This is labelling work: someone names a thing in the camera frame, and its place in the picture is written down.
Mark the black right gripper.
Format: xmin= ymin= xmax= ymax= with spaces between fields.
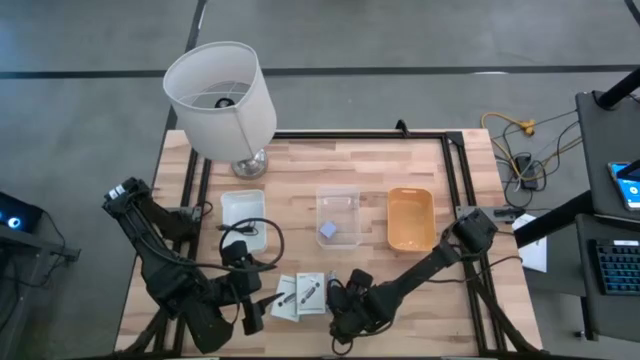
xmin=326 ymin=284 xmax=396 ymax=345

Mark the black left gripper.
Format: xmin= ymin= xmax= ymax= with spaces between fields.
xmin=214 ymin=269 xmax=286 ymax=337

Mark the white box green edge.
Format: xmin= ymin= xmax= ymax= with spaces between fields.
xmin=270 ymin=273 xmax=300 ymax=323

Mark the white cable box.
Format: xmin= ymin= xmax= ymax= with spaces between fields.
xmin=295 ymin=272 xmax=327 ymax=316

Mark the black usb cable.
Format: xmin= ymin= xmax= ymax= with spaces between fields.
xmin=217 ymin=222 xmax=260 ymax=238

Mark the white plastic bin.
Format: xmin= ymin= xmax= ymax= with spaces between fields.
xmin=220 ymin=189 xmax=268 ymax=254

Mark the clear plastic bin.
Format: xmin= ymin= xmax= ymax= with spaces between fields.
xmin=315 ymin=186 xmax=363 ymax=251

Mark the orange plastic bin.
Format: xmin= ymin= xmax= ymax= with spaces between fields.
xmin=386 ymin=187 xmax=436 ymax=253

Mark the white shade table lamp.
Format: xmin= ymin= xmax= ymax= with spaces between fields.
xmin=162 ymin=40 xmax=278 ymax=180

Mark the white paper sheet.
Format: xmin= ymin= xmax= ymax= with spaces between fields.
xmin=512 ymin=213 xmax=549 ymax=274

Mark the black power adapter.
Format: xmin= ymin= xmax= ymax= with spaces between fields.
xmin=514 ymin=154 xmax=540 ymax=191

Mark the black diagonal pole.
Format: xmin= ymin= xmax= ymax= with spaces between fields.
xmin=597 ymin=67 xmax=640 ymax=109
xmin=514 ymin=189 xmax=596 ymax=249

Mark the black side cart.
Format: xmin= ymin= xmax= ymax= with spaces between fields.
xmin=0 ymin=227 xmax=81 ymax=360

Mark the black computer with blue light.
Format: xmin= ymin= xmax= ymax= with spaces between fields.
xmin=0 ymin=192 xmax=44 ymax=234

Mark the black desk panel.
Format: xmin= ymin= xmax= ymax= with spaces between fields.
xmin=574 ymin=89 xmax=640 ymax=221
xmin=574 ymin=213 xmax=640 ymax=346

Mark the black backlit keyboard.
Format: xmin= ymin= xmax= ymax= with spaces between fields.
xmin=594 ymin=239 xmax=640 ymax=296

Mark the smartphone with blue screen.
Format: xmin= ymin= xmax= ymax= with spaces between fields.
xmin=607 ymin=160 xmax=640 ymax=211

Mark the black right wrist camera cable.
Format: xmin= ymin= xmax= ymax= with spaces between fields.
xmin=329 ymin=332 xmax=354 ymax=357

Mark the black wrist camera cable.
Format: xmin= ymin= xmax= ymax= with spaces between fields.
xmin=329 ymin=332 xmax=354 ymax=357
xmin=199 ymin=217 xmax=285 ymax=274

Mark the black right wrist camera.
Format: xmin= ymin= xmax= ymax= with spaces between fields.
xmin=349 ymin=269 xmax=374 ymax=294

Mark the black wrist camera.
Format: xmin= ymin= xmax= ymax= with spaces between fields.
xmin=222 ymin=241 xmax=249 ymax=266
xmin=349 ymin=269 xmax=374 ymax=294

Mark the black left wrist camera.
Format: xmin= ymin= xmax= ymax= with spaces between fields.
xmin=222 ymin=241 xmax=249 ymax=266

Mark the black left wrist camera cable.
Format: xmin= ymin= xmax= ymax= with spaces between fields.
xmin=199 ymin=217 xmax=285 ymax=274

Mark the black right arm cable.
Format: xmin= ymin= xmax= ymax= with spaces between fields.
xmin=427 ymin=254 xmax=524 ymax=284

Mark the black aluminium table frame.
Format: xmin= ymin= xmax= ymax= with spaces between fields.
xmin=117 ymin=129 xmax=546 ymax=360

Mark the black floor cable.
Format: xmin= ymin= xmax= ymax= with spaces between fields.
xmin=492 ymin=119 xmax=584 ymax=211

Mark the yellow floor cable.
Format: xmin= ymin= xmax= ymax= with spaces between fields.
xmin=480 ymin=112 xmax=584 ymax=184

